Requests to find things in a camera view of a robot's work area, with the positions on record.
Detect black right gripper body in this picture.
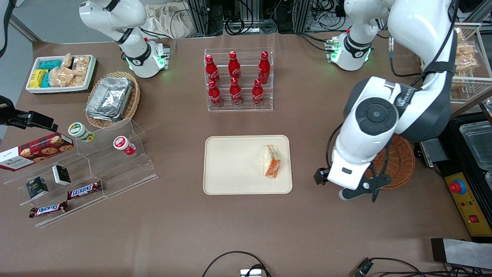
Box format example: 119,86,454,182
0,96,32,127

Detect triangle sandwich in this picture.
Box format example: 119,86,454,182
262,145,282,179

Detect round brown wicker basket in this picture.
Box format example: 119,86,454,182
365,134,416,190

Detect beige plastic tray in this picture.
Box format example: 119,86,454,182
203,135,293,195

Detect oval light wicker basket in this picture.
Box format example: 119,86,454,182
85,71,141,129

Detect red tartan cookie box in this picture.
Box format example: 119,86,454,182
0,132,74,172

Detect green lid cup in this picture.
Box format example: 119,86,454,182
68,122,95,143

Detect yellow snack pack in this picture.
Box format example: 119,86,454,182
29,69,49,88

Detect small black box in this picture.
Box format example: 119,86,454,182
26,176,49,200
52,165,72,186

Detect white rectangular snack bin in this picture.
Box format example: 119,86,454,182
26,55,97,95

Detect stacked foil containers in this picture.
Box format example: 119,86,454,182
85,77,134,122

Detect brown Snickers bar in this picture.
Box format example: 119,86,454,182
29,201,68,219
67,180,103,200

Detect red lid cup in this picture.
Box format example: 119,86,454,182
113,136,136,156

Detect clear acrylic stepped shelf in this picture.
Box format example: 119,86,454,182
4,118,159,228

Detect red cola bottle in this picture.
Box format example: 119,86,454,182
205,54,221,86
258,51,271,85
229,77,243,107
208,80,223,107
228,51,241,82
252,79,265,107

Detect clear acrylic bottle rack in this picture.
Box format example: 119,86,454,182
204,48,274,112

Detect black sealing machine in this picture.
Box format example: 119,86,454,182
417,98,492,243

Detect grey flat panel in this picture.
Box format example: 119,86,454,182
430,238,492,270

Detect clear plastic container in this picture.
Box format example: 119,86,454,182
459,120,492,170

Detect beige cloth bag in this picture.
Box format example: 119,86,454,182
144,3,193,39

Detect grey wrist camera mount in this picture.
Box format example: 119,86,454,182
338,174,393,203

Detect black hanging cable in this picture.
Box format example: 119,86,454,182
0,0,18,59

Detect black cable with plug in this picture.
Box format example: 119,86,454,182
353,257,492,277

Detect black looped cable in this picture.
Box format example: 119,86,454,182
202,251,272,277

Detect aluminium frame post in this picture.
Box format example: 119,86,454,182
297,0,312,32
186,0,210,36

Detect clear wire snack basket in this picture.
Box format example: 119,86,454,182
421,22,492,103

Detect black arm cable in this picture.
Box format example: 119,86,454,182
326,0,460,170

